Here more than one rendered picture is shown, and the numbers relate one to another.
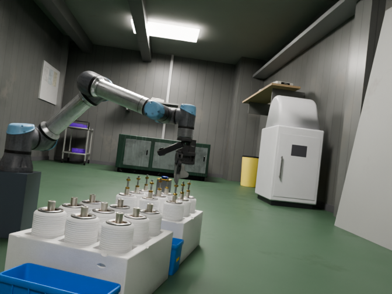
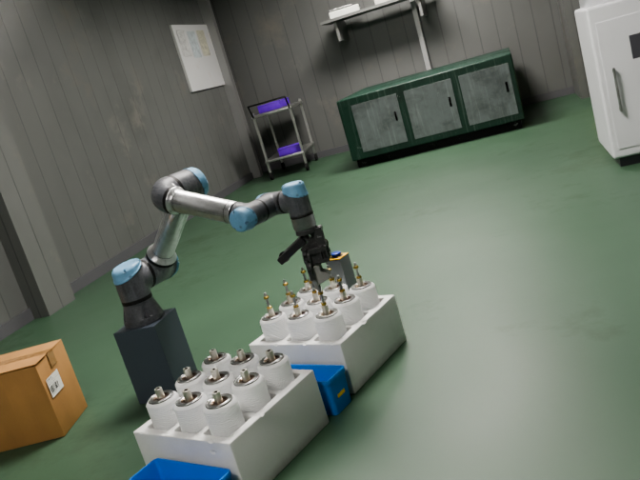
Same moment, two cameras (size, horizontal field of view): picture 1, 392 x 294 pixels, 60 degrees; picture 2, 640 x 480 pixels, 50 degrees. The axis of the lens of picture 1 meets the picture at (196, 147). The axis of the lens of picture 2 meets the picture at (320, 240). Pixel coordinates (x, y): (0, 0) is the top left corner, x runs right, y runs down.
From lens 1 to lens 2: 1.07 m
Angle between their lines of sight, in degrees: 27
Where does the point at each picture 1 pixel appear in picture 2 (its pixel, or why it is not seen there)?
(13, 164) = (136, 318)
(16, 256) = (148, 450)
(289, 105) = not seen: outside the picture
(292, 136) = (625, 19)
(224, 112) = not seen: outside the picture
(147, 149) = (395, 110)
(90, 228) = (196, 413)
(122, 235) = (222, 417)
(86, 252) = (195, 441)
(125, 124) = (351, 66)
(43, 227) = (158, 419)
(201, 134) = (501, 23)
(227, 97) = not seen: outside the picture
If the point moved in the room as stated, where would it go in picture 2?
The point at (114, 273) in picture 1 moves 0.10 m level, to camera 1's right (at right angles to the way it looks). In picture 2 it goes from (225, 458) to (259, 456)
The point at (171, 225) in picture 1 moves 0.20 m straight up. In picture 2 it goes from (328, 349) to (310, 291)
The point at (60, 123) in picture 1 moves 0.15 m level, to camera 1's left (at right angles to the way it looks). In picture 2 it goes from (166, 245) to (134, 251)
